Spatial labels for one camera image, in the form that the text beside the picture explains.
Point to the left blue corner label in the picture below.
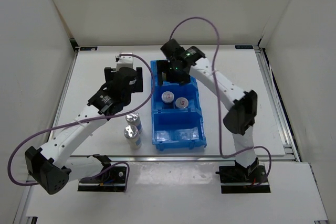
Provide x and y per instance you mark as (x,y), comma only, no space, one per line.
(88,48)

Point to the blue three-compartment plastic bin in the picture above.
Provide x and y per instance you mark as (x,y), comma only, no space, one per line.
(173,127)

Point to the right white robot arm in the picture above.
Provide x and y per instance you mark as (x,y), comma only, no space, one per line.
(241,105)

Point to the blue corner label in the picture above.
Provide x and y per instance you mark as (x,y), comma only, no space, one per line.
(88,48)
(244,47)

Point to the red-label lid jar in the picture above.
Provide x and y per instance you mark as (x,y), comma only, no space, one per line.
(167,97)
(181,103)

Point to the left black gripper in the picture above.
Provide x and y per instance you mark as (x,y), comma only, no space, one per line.
(137,84)

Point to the right blue corner label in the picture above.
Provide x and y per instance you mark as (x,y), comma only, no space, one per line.
(244,47)

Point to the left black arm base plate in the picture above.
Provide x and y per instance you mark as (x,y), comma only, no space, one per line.
(114,180)

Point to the silver-lid white jar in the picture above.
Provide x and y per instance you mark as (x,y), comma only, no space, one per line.
(132,136)
(134,119)

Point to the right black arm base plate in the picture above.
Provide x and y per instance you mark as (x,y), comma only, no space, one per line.
(232,182)

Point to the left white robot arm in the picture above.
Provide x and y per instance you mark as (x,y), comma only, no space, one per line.
(50,166)

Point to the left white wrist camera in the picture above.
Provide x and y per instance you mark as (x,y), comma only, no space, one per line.
(122,60)

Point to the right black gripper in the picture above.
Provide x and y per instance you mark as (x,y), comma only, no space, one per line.
(162,65)

